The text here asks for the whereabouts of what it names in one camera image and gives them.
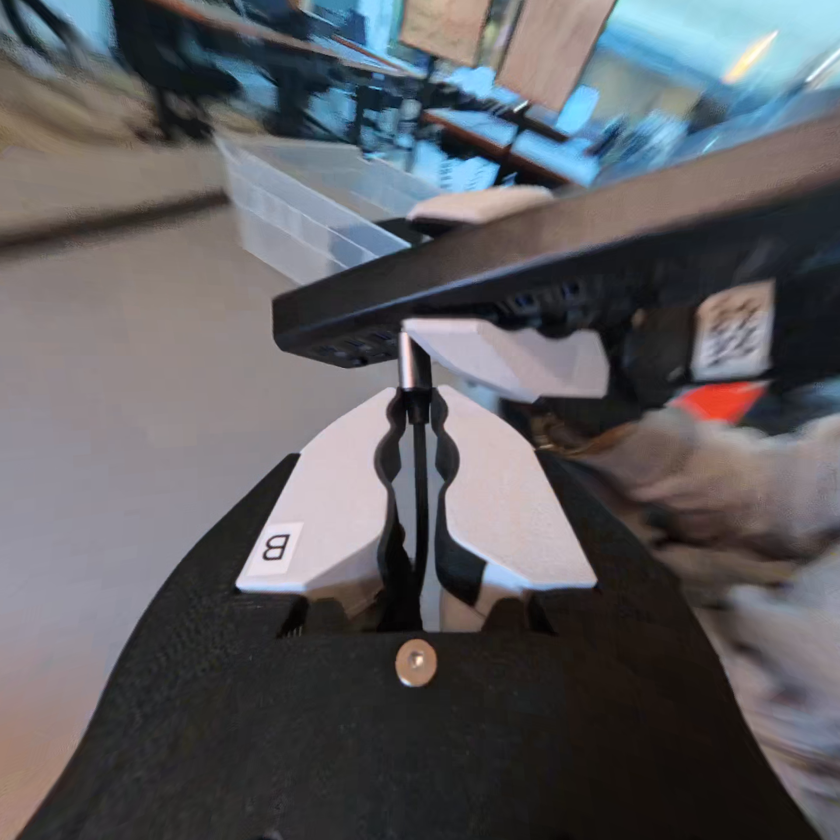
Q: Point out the wooden office desk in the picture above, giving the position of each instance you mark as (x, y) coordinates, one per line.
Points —
(282, 46)

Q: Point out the clear plastic bin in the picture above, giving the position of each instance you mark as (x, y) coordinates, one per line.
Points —
(302, 203)

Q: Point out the tall black usb hub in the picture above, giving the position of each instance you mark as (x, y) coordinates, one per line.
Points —
(590, 243)

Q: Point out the black office chair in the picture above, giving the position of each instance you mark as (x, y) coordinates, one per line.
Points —
(170, 72)

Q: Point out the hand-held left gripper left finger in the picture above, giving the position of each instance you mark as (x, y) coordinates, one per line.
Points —
(321, 505)

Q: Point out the whiteboard with coloured writing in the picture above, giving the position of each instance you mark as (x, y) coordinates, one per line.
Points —
(443, 26)

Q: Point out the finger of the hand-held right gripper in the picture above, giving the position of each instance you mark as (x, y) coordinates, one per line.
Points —
(479, 203)
(518, 354)

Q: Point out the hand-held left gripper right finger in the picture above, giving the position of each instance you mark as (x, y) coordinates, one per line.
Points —
(505, 512)

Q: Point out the whiteboard with black writing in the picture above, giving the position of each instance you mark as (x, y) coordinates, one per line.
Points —
(558, 46)

